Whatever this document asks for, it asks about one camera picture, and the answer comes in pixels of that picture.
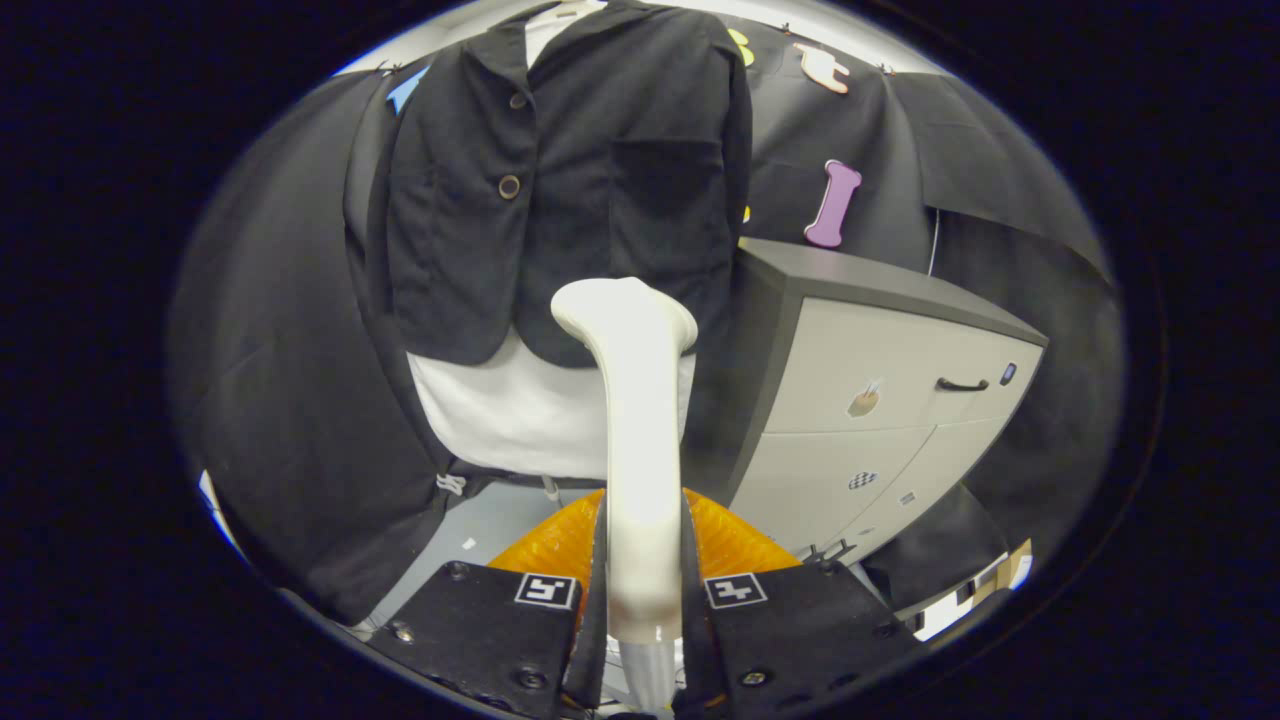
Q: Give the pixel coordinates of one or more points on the black jacket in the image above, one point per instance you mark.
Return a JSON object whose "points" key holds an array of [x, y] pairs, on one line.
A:
{"points": [[620, 200]]}

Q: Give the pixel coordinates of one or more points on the black backdrop cloth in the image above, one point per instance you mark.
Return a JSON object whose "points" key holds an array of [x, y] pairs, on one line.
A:
{"points": [[280, 350]]}

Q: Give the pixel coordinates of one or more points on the small cabinet lock panel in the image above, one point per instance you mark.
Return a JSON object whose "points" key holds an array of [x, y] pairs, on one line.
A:
{"points": [[1008, 374]]}

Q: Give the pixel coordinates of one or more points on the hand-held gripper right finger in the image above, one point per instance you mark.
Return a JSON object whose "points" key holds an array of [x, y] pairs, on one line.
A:
{"points": [[800, 630]]}

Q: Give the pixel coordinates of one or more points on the grey cabinet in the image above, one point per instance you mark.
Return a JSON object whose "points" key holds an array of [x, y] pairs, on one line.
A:
{"points": [[830, 470]]}

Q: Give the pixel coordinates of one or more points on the white garment steamer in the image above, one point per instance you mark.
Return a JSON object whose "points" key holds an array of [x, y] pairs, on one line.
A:
{"points": [[640, 420]]}

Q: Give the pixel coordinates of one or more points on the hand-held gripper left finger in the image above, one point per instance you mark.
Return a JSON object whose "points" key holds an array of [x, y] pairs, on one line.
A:
{"points": [[480, 640]]}

